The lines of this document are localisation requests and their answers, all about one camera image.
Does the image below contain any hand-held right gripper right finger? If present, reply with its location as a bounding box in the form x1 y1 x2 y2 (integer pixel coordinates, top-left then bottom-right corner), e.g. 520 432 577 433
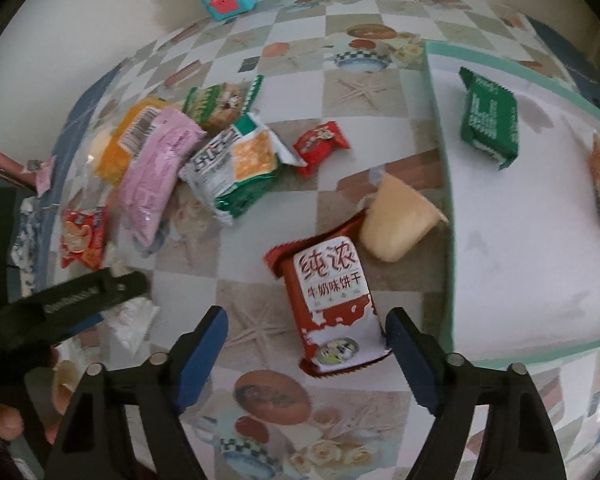
384 307 568 480

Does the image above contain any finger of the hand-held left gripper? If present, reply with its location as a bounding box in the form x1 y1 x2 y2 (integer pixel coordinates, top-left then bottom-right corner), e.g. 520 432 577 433
0 270 152 347

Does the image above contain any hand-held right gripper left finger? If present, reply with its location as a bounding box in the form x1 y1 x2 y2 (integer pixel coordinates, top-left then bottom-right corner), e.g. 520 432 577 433
45 305 229 480

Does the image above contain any plain white snack packet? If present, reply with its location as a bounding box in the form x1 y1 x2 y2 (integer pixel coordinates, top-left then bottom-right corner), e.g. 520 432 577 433
100 297 162 353

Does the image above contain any red clear snack packet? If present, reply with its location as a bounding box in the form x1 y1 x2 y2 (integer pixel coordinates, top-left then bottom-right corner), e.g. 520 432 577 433
60 206 108 271

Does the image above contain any red and white biscuit packet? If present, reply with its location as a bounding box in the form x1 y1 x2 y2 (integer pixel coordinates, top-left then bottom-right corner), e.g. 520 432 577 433
263 208 393 378

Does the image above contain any pink snack packet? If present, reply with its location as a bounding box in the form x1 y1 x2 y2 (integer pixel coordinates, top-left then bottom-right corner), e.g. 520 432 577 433
117 106 207 248

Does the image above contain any pale yellow pudding cup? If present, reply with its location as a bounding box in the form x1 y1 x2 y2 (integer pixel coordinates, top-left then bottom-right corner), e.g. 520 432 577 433
358 174 450 264

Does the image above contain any white tray with teal rim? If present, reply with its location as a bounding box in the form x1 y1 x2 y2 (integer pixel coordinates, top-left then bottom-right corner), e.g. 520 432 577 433
422 40 600 368

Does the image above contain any white and green snack packet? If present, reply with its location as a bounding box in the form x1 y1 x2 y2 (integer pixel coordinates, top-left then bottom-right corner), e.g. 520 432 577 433
178 112 308 227

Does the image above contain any person's left hand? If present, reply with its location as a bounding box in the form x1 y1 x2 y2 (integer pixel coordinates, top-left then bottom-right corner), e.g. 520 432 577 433
0 345 63 443

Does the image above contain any crumpled white paper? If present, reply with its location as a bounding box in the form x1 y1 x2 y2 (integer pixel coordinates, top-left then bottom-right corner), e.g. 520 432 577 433
10 195 46 296

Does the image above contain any pink crumpled wrapper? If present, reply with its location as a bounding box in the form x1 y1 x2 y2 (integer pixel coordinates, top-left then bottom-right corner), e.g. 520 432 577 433
22 156 58 196

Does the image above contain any yellow clear bread packet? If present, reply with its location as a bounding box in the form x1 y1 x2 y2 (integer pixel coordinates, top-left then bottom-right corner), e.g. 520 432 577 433
87 96 173 188

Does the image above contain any small red candy packet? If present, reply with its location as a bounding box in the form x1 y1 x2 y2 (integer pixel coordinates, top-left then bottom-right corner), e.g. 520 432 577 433
292 121 352 178

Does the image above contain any green cow print biscuit packet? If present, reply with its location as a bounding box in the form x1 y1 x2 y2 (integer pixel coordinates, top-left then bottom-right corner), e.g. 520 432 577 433
182 74 265 136

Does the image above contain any dark green snack packet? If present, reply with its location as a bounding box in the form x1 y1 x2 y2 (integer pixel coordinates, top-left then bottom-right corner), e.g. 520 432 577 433
457 66 522 171

